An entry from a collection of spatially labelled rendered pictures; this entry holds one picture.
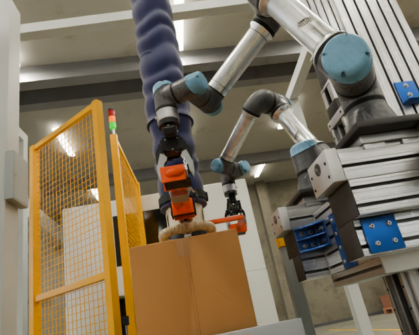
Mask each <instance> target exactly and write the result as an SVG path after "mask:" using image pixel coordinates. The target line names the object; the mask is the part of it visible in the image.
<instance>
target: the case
mask: <svg viewBox="0 0 419 335"><path fill-rule="evenodd" d="M129 254H130V267H131V274H132V287H133V294H134V307H135V314H136V327H137V334H138V335H214V334H221V333H224V332H231V331H234V330H241V329H244V328H251V327H254V326H257V321H256V317H255V311H254V307H253V302H252V298H251V293H250V289H249V283H248V279H247V274H246V270H245V265H244V261H243V255H242V252H241V246H240V242H239V237H238V233H237V229H229V230H225V231H218V232H214V233H207V234H203V235H196V236H192V237H185V238H181V239H174V240H170V241H163V242H159V243H152V244H148V245H141V246H137V247H130V248H129Z"/></svg>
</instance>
